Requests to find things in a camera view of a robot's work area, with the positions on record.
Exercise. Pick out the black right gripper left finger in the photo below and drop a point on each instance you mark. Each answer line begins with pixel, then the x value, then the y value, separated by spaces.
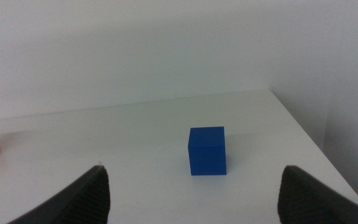
pixel 82 202

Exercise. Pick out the blue cube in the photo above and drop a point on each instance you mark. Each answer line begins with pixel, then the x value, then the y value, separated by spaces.
pixel 207 155

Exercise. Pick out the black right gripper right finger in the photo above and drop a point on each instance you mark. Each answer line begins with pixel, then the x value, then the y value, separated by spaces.
pixel 306 202

